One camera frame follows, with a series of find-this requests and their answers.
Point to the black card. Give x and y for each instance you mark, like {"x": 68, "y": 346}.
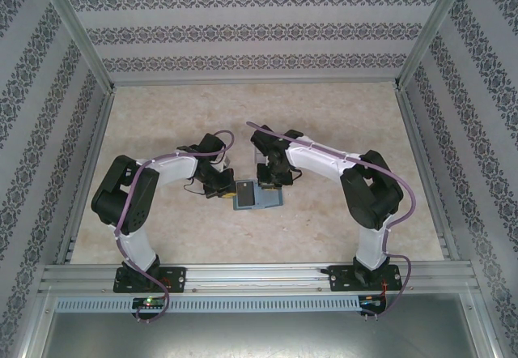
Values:
{"x": 245, "y": 194}

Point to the teal leather card holder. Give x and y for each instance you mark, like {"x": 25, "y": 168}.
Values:
{"x": 269, "y": 201}

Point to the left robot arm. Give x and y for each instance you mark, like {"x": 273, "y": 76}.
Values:
{"x": 121, "y": 204}

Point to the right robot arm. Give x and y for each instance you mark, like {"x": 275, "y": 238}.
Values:
{"x": 372, "y": 196}

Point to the grey metal sheet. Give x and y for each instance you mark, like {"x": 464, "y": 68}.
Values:
{"x": 259, "y": 333}

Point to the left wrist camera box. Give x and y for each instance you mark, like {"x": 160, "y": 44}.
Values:
{"x": 226, "y": 163}

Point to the aluminium mounting rail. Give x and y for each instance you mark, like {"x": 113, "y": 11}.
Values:
{"x": 259, "y": 277}

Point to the aluminium back rail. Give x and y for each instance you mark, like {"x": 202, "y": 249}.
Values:
{"x": 259, "y": 82}

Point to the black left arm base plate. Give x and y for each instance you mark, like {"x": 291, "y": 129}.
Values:
{"x": 178, "y": 279}

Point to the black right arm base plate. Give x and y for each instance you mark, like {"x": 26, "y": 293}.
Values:
{"x": 340, "y": 279}

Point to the aluminium side rail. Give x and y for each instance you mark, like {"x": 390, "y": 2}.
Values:
{"x": 414, "y": 131}
{"x": 99, "y": 131}

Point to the aluminium frame post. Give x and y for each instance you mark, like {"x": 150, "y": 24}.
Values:
{"x": 433, "y": 30}
{"x": 81, "y": 38}

